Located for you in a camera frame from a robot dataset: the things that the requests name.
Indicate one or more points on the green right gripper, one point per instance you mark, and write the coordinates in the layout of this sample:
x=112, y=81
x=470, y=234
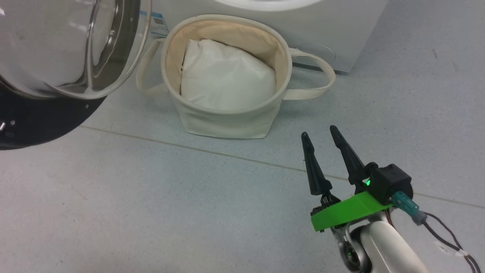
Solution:
x=348, y=212

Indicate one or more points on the round glass washer door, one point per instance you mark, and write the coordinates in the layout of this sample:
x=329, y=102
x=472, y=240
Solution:
x=38, y=121

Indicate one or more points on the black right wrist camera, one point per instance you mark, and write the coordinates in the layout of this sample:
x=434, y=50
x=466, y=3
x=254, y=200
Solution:
x=392, y=182

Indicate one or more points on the blue energy label sticker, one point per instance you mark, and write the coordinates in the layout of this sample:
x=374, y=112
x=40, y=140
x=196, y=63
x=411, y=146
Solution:
x=159, y=22

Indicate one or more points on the cream canvas laundry basket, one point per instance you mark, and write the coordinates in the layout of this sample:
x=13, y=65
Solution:
x=227, y=125

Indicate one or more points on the white front-load washing machine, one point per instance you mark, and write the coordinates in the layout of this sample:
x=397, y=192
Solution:
x=360, y=38

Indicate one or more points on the white pillow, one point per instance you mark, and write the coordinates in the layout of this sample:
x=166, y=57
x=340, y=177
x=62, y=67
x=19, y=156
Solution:
x=227, y=76

